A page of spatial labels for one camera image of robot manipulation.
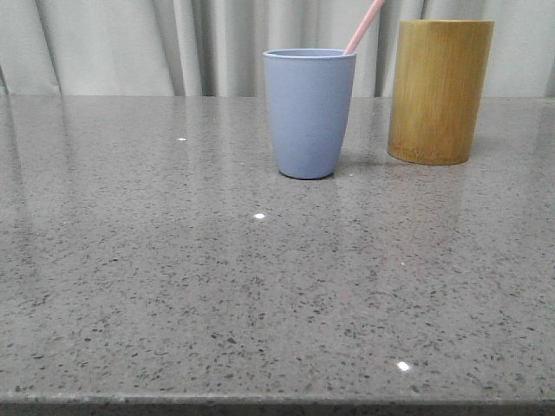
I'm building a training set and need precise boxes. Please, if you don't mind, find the grey pleated curtain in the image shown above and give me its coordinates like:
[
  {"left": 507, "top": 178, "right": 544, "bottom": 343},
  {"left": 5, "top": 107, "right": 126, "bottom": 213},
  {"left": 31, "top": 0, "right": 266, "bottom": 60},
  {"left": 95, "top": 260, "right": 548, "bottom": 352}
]
[{"left": 1, "top": 1, "right": 554, "bottom": 97}]

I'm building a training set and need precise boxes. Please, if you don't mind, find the pink chopstick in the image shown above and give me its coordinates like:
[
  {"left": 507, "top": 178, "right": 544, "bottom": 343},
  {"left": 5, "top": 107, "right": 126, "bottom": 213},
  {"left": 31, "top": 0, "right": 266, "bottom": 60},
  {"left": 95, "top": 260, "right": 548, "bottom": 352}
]
[{"left": 343, "top": 0, "right": 386, "bottom": 55}]

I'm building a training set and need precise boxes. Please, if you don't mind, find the blue plastic cup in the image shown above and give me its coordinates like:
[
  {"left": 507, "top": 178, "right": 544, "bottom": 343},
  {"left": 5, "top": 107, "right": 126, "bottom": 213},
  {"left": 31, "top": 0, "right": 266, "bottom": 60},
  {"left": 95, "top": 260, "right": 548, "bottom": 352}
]
[{"left": 264, "top": 49, "right": 356, "bottom": 179}]

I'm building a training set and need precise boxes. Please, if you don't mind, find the bamboo cylinder holder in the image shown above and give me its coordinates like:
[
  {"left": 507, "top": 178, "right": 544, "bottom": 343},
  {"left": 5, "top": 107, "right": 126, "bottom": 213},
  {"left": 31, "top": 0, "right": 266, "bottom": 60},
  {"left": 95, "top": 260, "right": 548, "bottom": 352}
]
[{"left": 388, "top": 20, "right": 494, "bottom": 166}]

